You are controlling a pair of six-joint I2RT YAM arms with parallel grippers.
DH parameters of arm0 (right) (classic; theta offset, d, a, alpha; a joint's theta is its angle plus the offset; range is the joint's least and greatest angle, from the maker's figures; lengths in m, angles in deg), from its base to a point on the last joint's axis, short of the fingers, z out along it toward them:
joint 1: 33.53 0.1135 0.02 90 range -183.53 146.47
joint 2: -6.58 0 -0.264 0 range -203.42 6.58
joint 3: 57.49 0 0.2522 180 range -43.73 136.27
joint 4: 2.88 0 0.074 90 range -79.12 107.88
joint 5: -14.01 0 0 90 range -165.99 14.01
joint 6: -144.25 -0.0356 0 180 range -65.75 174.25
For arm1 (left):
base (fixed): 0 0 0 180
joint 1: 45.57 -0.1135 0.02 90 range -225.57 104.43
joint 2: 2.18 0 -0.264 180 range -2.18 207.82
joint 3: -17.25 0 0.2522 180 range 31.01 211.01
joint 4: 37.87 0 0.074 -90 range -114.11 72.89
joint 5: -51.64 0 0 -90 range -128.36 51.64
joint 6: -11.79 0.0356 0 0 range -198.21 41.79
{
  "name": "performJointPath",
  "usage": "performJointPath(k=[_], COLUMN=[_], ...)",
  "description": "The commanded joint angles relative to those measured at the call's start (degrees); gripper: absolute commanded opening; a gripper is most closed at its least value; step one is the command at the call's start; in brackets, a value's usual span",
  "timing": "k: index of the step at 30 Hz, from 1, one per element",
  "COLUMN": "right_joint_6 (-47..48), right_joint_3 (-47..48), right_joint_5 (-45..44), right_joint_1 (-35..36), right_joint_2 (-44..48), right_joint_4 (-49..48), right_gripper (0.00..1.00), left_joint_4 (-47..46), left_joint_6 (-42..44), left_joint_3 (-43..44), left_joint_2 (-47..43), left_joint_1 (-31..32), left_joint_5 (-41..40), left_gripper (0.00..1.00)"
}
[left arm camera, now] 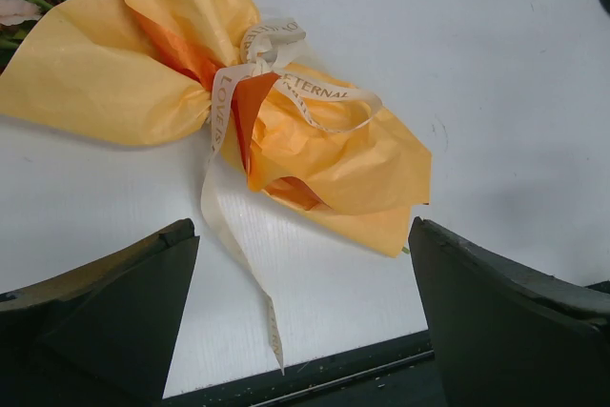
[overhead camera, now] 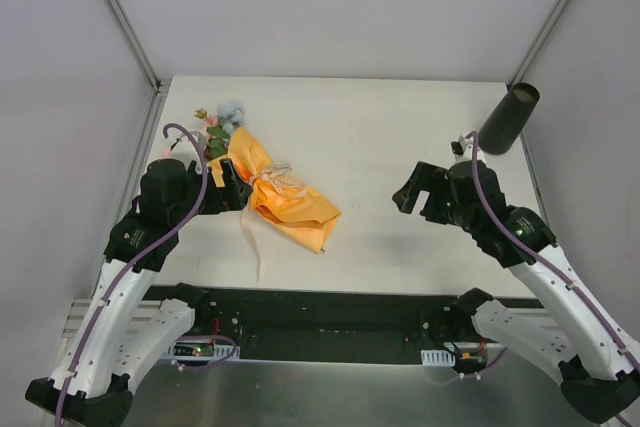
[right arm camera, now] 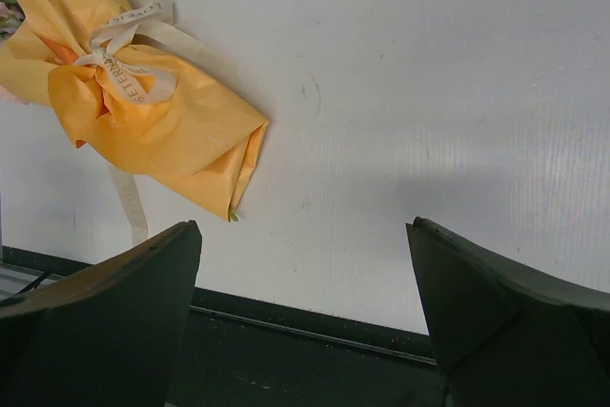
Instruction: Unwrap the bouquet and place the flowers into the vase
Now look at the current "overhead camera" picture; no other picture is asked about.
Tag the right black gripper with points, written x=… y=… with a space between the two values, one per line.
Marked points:
x=430 y=197

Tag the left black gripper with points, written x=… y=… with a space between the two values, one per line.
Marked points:
x=216 y=192

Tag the orange paper flower wrapping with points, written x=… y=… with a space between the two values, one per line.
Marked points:
x=292 y=206

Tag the artificial flower bunch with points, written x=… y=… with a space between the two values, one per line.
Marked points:
x=218 y=128

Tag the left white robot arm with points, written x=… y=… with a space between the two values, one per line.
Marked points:
x=94 y=384

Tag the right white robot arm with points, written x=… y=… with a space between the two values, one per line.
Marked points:
x=593 y=360

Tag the dark cylindrical vase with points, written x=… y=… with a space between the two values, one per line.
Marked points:
x=505 y=123

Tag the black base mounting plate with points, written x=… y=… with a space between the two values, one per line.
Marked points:
x=298 y=326

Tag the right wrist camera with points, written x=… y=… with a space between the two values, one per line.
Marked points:
x=462 y=149

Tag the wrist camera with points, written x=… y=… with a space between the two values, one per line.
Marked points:
x=462 y=149
x=180 y=145

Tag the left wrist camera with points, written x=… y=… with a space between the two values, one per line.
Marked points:
x=180 y=145

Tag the left aluminium frame post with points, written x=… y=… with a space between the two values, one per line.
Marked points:
x=131 y=39

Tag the left white cable duct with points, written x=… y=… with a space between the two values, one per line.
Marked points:
x=200 y=352

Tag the white cable duct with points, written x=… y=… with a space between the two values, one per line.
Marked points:
x=200 y=352
x=437 y=358

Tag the right white cable duct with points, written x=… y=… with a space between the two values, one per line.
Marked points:
x=437 y=358

